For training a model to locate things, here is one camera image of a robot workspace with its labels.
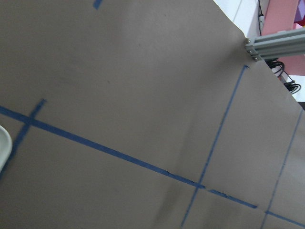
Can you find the white bear tray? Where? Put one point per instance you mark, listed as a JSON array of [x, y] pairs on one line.
[[5, 146]]

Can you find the pink storage box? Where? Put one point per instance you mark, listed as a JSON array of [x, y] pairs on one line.
[[282, 15]]

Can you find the aluminium frame post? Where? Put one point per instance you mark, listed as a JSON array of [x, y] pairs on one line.
[[276, 45]]

